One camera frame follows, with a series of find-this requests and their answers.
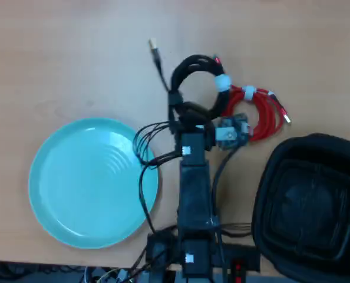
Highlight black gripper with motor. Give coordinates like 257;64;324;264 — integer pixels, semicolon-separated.
170;101;218;166

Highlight black charging cable coil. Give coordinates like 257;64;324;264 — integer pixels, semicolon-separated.
147;38;232;121

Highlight red charging cable coil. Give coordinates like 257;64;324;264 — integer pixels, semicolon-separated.
213;55;292;143

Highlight green round bowl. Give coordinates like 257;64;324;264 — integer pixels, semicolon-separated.
28;117;160;249

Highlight black square bowl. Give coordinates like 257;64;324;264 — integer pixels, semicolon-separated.
250;133;350;283

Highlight red and black table clamp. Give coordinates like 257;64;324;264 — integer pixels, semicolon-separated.
229;258;247;283

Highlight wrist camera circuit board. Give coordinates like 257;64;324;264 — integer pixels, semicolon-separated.
214;113;253;149

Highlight thick black camera cable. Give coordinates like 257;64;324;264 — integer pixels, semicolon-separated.
209;147;238;266

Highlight thin black servo wires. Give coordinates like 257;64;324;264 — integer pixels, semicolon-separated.
132;120;184;234

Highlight black wires beside base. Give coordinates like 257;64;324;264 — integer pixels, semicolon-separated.
219;222;253;237

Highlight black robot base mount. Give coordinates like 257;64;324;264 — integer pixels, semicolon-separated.
145;226;261;281

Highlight coloured wire bundle under table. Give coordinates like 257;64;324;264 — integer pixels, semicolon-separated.
85;265;152;283

